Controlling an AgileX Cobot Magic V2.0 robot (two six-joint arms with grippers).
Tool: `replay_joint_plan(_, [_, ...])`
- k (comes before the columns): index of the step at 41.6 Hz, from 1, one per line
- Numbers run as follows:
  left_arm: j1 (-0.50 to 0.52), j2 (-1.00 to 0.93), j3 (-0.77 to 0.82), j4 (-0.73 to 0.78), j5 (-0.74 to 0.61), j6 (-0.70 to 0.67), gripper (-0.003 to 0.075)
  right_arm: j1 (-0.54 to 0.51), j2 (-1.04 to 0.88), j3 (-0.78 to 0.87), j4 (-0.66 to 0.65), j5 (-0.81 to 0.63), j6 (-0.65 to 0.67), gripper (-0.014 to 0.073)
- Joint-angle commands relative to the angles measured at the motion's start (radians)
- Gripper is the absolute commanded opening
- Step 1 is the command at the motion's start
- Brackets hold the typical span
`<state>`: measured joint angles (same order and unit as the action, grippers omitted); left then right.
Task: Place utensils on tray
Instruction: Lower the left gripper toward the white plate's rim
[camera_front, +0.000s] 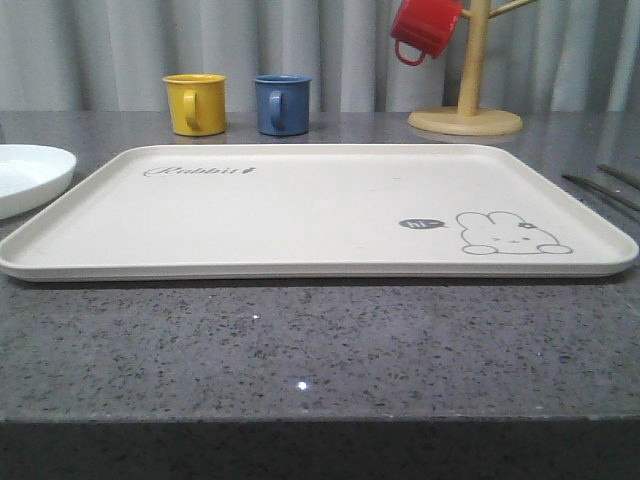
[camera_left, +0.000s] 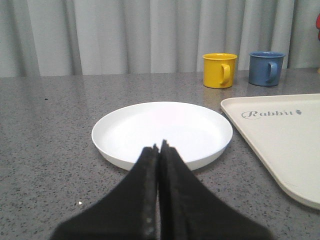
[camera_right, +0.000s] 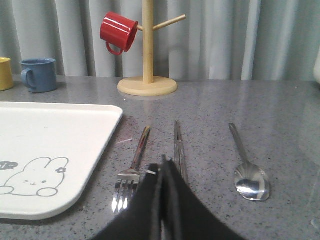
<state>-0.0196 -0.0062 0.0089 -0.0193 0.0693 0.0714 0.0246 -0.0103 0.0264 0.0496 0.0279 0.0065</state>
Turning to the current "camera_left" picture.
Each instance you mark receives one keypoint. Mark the grey curtain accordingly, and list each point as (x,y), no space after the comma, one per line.
(99,37)

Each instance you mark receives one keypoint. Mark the blue mug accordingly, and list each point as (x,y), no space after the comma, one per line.
(265,68)

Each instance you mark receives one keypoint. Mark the red mug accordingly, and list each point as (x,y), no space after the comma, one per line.
(317,25)

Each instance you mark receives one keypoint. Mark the white round plate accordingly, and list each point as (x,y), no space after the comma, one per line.
(200,135)

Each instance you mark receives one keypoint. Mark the cream rabbit tray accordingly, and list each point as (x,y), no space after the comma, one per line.
(284,132)

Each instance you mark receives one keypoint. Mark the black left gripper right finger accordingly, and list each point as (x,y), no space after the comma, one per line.
(189,211)

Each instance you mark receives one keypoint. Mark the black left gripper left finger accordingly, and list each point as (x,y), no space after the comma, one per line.
(128,212)

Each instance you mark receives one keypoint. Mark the yellow mug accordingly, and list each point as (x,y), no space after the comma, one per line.
(218,70)

